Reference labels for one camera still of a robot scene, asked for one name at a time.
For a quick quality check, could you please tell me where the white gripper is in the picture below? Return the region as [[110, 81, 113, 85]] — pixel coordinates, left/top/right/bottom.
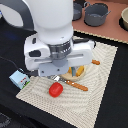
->
[[24, 34, 95, 77]]

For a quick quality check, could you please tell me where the red tomato toy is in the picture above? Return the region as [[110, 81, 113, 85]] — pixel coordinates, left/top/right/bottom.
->
[[49, 82, 63, 97]]

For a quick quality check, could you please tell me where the orange bread loaf toy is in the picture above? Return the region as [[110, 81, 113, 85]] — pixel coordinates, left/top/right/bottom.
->
[[68, 66, 84, 77]]

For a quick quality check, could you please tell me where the light blue milk carton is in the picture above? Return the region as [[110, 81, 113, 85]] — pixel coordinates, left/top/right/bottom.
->
[[9, 71, 30, 89]]

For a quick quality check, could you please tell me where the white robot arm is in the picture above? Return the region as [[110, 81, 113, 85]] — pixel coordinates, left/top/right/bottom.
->
[[0, 0, 94, 77]]

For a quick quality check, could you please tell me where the round wooden plate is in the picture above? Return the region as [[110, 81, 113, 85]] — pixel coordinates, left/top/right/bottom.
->
[[61, 65, 86, 81]]

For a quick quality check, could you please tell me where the white woven placemat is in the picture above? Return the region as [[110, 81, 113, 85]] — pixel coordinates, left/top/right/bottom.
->
[[16, 42, 117, 128]]

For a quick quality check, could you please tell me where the small grey pot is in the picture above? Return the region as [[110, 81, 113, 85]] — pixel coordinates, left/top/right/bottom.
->
[[73, 3, 82, 21]]

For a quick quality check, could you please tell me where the large grey pot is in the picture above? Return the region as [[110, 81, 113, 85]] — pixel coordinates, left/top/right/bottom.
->
[[84, 2, 110, 27]]

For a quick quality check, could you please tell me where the brown stove board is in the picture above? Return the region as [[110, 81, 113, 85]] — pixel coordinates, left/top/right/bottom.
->
[[72, 1, 128, 43]]

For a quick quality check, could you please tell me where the beige bowl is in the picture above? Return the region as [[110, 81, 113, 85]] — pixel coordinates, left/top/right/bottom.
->
[[121, 7, 128, 30]]

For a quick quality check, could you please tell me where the fork with wooden handle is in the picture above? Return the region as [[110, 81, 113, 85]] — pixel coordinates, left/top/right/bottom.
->
[[51, 75, 88, 91]]

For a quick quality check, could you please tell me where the knife with wooden handle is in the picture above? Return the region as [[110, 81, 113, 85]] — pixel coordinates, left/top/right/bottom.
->
[[92, 60, 100, 65]]

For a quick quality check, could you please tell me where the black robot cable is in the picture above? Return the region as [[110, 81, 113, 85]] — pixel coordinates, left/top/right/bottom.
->
[[0, 54, 28, 76]]

